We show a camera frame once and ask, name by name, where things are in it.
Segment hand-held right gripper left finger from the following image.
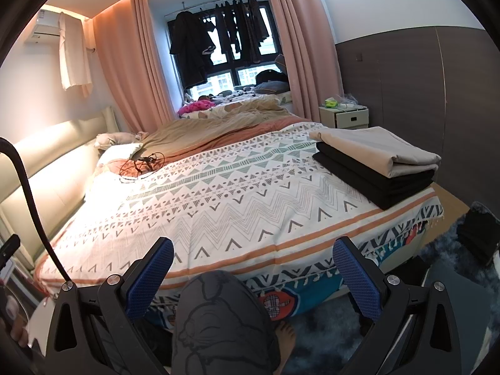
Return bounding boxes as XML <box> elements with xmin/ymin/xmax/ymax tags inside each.
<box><xmin>45</xmin><ymin>236</ymin><xmax>175</xmax><ymax>375</ymax></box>

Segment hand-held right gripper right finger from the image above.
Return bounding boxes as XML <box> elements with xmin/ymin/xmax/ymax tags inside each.
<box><xmin>332</xmin><ymin>236</ymin><xmax>463</xmax><ymax>375</ymax></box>

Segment black folded clothes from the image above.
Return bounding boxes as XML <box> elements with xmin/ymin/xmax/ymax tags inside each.
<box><xmin>312</xmin><ymin>142</ymin><xmax>438</xmax><ymax>210</ymax></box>

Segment row of dark hanging clothes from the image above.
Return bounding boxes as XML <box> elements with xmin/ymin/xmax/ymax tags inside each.
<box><xmin>199</xmin><ymin>0</ymin><xmax>274</xmax><ymax>63</ymax></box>

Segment person's left hand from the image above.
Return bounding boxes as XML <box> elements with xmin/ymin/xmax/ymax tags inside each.
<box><xmin>8</xmin><ymin>301</ymin><xmax>30</xmax><ymax>348</ymax></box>

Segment blue shaggy rug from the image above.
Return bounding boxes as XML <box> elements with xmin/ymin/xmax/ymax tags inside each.
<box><xmin>281</xmin><ymin>219</ymin><xmax>500</xmax><ymax>375</ymax></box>

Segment beige padded headboard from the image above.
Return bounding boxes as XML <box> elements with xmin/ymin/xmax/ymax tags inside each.
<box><xmin>0</xmin><ymin>105</ymin><xmax>118</xmax><ymax>270</ymax></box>

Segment person's right leg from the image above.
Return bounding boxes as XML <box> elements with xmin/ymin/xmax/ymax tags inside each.
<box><xmin>172</xmin><ymin>269</ymin><xmax>282</xmax><ymax>375</ymax></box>

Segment bed with patterned cover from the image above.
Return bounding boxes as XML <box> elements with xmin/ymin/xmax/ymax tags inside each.
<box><xmin>33</xmin><ymin>122</ymin><xmax>446</xmax><ymax>329</ymax></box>

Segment person's bare foot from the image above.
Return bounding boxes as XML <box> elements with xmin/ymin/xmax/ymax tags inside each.
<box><xmin>275</xmin><ymin>320</ymin><xmax>295</xmax><ymax>375</ymax></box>

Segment black bag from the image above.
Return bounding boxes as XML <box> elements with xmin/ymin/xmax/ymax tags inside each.
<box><xmin>457</xmin><ymin>201</ymin><xmax>500</xmax><ymax>266</ymax></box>

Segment white pillow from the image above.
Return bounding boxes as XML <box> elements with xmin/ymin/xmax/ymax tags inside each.
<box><xmin>97</xmin><ymin>142</ymin><xmax>143</xmax><ymax>165</ymax></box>

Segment grey plush pillow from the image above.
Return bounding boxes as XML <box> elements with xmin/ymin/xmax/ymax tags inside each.
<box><xmin>94</xmin><ymin>132</ymin><xmax>147</xmax><ymax>151</ymax></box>

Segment beige duvet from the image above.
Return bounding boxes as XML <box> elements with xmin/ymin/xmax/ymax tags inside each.
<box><xmin>142</xmin><ymin>99</ymin><xmax>301</xmax><ymax>161</ymax></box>

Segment white nightstand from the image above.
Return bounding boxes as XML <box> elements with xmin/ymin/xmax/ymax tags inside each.
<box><xmin>318</xmin><ymin>103</ymin><xmax>370</xmax><ymax>130</ymax></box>

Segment salmon bed cover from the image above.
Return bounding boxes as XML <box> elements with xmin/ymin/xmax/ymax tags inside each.
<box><xmin>92</xmin><ymin>119</ymin><xmax>313</xmax><ymax>180</ymax></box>

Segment pink cloth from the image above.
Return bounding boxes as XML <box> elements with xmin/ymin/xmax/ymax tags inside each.
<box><xmin>177</xmin><ymin>99</ymin><xmax>213</xmax><ymax>117</ymax></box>

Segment floral bedding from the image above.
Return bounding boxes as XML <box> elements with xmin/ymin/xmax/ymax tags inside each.
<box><xmin>207</xmin><ymin>86</ymin><xmax>274</xmax><ymax>106</ymax></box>

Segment white hanging garment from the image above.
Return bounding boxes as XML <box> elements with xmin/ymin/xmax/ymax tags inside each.
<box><xmin>58</xmin><ymin>12</ymin><xmax>93</xmax><ymax>98</ymax></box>

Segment window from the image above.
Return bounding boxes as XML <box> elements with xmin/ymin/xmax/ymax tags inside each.
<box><xmin>166</xmin><ymin>2</ymin><xmax>284</xmax><ymax>100</ymax></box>

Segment pink curtain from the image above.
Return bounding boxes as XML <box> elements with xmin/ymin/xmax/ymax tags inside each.
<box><xmin>92</xmin><ymin>0</ymin><xmax>184</xmax><ymax>133</ymax></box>
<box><xmin>260</xmin><ymin>0</ymin><xmax>344</xmax><ymax>122</ymax></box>

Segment white air conditioner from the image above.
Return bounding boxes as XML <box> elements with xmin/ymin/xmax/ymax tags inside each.
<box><xmin>24</xmin><ymin>8</ymin><xmax>65</xmax><ymax>43</ymax></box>

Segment large dark hanging coat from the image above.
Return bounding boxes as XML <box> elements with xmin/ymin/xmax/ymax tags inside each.
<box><xmin>169</xmin><ymin>11</ymin><xmax>215</xmax><ymax>90</ymax></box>

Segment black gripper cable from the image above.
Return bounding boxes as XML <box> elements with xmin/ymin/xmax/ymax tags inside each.
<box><xmin>0</xmin><ymin>137</ymin><xmax>73</xmax><ymax>284</ymax></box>

